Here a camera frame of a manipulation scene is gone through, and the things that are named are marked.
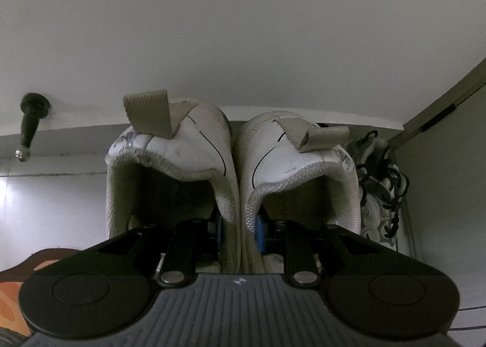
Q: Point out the orange rug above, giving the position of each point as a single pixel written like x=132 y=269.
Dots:
x=11 y=294

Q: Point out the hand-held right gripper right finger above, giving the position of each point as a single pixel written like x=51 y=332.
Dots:
x=261 y=235

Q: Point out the white printed sneaker beige laces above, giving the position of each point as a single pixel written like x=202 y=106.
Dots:
x=303 y=168
x=182 y=149

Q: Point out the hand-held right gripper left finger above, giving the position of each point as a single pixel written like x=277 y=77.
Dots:
x=218 y=233

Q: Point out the grey wardrobe door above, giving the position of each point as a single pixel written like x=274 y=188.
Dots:
x=444 y=180

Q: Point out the black door stopper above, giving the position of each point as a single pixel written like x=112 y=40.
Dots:
x=28 y=127

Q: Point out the white blue sneaker black laces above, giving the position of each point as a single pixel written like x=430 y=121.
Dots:
x=374 y=214

